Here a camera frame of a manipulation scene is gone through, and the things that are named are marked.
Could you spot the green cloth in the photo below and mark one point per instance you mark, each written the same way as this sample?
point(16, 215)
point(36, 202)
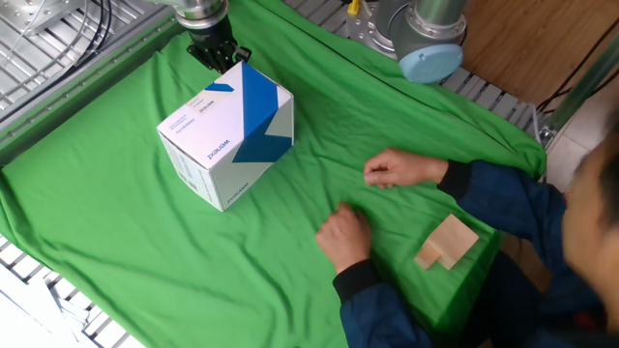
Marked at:
point(121, 217)

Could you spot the person's right hand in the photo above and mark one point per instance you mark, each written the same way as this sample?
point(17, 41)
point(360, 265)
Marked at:
point(403, 169)

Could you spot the stepped wooden block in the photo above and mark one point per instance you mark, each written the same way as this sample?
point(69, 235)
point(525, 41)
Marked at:
point(447, 241)

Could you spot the person's torso blue jacket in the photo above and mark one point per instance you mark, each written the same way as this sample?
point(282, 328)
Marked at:
point(522, 319)

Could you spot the person's head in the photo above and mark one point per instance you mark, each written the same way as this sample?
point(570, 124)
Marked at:
point(595, 232)

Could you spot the aluminium frame post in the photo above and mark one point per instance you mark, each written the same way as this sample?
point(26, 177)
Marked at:
point(582, 84)

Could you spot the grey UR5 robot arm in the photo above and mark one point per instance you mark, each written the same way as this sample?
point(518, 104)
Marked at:
point(425, 29)

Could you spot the aluminium frame rail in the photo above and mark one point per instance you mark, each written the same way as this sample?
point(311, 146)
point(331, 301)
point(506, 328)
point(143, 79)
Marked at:
point(72, 94)

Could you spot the left forearm blue sleeve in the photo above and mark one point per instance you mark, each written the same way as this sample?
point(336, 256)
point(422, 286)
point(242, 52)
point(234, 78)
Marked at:
point(377, 309)

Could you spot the yellow plastic clip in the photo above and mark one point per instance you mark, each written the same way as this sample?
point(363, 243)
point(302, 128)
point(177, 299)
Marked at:
point(354, 7)

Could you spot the white paper stack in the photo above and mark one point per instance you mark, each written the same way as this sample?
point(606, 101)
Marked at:
point(19, 324)

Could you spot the perforated metal plate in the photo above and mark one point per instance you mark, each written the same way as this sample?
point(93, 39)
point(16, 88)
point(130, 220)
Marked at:
point(29, 12)

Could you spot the right forearm blue sleeve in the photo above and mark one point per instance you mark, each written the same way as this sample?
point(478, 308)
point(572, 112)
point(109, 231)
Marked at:
point(503, 198)

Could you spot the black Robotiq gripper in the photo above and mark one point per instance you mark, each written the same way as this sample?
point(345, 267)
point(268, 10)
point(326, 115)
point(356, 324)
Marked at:
point(213, 38)

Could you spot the white blue cardboard box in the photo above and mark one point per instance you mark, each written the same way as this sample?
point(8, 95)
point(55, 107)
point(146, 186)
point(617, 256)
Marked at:
point(217, 135)

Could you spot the person's left hand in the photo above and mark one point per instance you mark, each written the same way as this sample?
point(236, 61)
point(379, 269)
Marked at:
point(345, 237)

